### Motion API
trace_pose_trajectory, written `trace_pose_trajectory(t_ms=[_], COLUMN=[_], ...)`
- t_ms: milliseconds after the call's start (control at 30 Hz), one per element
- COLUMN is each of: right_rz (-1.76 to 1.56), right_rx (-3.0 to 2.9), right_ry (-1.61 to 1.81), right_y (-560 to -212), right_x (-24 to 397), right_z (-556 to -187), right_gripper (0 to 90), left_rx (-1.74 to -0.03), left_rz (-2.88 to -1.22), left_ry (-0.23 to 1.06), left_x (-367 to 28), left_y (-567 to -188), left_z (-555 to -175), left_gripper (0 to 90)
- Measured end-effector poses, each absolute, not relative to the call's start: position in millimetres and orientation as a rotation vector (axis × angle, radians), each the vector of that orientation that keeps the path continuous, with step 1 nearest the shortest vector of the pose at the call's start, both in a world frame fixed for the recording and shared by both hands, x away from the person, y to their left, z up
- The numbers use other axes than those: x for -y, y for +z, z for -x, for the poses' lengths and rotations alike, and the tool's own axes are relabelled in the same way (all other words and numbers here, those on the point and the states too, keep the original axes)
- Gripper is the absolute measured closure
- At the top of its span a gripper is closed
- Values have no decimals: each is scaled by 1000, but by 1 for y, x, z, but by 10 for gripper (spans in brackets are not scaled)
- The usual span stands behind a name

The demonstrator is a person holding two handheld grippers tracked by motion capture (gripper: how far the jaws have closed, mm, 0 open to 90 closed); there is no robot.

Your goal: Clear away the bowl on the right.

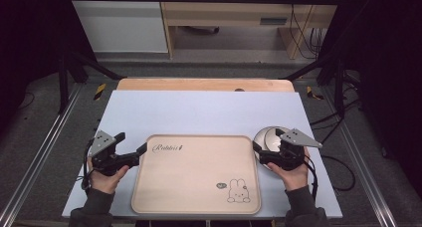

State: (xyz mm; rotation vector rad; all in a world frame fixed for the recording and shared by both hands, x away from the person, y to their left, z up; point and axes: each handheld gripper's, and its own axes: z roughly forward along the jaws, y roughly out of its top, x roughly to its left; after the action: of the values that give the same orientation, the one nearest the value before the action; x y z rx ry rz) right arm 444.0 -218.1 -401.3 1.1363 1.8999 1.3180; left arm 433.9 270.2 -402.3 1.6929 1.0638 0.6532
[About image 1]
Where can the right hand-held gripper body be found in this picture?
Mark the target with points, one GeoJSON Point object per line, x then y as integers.
{"type": "Point", "coordinates": [293, 144]}

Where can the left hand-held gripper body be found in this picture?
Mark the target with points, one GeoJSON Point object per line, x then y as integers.
{"type": "Point", "coordinates": [103, 144]}

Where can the wooden tray with rabbit print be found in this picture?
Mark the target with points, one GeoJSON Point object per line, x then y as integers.
{"type": "Point", "coordinates": [192, 177]}

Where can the person's right hand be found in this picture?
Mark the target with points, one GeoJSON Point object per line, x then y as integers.
{"type": "Point", "coordinates": [295, 179]}

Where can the person's left hand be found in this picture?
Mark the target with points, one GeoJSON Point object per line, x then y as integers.
{"type": "Point", "coordinates": [106, 183]}

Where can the yellow black floor tape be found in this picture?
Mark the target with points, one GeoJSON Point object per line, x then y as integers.
{"type": "Point", "coordinates": [311, 92]}
{"type": "Point", "coordinates": [100, 91]}

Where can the black metal stand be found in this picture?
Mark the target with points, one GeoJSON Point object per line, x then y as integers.
{"type": "Point", "coordinates": [63, 84]}
{"type": "Point", "coordinates": [338, 87]}

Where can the wooden table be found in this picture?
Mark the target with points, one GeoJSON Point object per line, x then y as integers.
{"type": "Point", "coordinates": [199, 84]}

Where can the white cabinet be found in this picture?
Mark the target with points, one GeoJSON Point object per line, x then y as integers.
{"type": "Point", "coordinates": [122, 24]}

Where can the black curtain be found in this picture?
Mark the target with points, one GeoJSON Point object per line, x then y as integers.
{"type": "Point", "coordinates": [30, 38]}
{"type": "Point", "coordinates": [384, 71]}

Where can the dark object under desk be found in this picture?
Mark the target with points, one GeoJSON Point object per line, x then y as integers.
{"type": "Point", "coordinates": [202, 30]}

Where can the wooden desk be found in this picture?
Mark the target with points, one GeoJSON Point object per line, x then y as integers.
{"type": "Point", "coordinates": [225, 13]}

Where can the aluminium floor rail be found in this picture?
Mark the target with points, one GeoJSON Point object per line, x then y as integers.
{"type": "Point", "coordinates": [36, 154]}
{"type": "Point", "coordinates": [365, 167]}

